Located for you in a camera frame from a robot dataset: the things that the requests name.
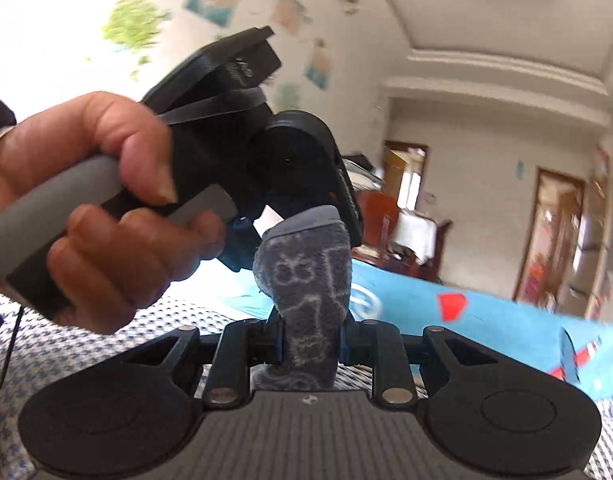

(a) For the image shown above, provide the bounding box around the thin black cable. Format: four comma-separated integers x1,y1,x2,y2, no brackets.
0,287,25,480

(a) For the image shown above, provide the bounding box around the pile of coats and bedding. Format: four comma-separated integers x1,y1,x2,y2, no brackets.
341,155,385,194

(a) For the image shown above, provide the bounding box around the tree picture wall poster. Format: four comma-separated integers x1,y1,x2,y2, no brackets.
271,0,308,36
184,0,240,29
304,40,335,91

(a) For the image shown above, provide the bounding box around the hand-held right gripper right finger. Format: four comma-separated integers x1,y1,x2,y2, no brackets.
338,319,497,407

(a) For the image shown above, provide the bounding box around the lavender pot wall sticker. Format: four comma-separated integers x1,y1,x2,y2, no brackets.
276,82,302,111

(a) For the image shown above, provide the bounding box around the green tree wall sticker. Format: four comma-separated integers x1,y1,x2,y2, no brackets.
101,0,170,54

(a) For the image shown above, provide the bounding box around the brown wooden doorway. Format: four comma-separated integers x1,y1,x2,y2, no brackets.
511,166,588,307
384,140,430,197

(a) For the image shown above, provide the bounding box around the blue printed sofa cover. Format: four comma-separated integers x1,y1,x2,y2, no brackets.
186,255,613,402

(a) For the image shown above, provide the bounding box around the grey patterned fleece garment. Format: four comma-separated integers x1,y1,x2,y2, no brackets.
251,206,356,393

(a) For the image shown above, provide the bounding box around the brown wooden chair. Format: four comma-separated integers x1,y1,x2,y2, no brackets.
357,190,403,267

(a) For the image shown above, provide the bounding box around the dark wooden chair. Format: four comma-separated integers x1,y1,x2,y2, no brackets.
427,220,455,282

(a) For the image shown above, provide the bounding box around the houndstooth sofa seat cover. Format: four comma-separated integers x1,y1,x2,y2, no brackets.
0,290,613,480

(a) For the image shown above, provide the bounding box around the person's left hand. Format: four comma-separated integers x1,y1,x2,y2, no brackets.
0,91,226,335

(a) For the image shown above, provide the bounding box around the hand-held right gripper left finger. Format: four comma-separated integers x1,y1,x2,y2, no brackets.
119,317,287,407

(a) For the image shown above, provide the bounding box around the silver refrigerator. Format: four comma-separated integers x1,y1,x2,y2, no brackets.
557,145,613,322

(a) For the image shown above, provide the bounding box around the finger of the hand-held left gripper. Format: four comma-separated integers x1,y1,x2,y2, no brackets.
329,152,366,250
216,216,262,275

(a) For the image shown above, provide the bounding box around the dining table white tablecloth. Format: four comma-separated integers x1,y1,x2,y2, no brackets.
391,210,438,264

